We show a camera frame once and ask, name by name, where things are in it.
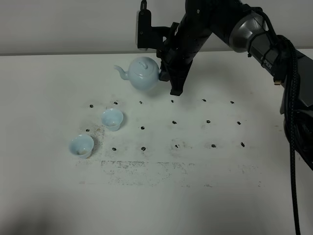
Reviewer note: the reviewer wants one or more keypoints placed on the near light blue teacup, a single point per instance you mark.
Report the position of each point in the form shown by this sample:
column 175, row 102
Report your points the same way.
column 81, row 146

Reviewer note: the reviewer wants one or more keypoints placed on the far light blue teacup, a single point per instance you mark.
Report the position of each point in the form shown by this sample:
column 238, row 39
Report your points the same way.
column 112, row 119

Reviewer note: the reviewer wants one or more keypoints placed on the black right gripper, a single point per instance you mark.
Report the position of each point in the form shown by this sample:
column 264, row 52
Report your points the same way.
column 201, row 19

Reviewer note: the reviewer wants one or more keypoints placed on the light blue teacup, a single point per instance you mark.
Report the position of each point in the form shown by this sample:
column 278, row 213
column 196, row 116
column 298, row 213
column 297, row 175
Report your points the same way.
column 112, row 119
column 81, row 146

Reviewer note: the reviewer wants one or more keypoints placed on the light blue porcelain teapot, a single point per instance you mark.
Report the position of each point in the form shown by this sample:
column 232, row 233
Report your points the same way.
column 143, row 73

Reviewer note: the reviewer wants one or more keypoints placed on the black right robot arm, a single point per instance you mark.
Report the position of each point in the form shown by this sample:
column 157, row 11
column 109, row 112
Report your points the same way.
column 246, row 29

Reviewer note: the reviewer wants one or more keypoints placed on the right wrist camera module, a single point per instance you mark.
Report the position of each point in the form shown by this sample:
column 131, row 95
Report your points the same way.
column 152, row 37

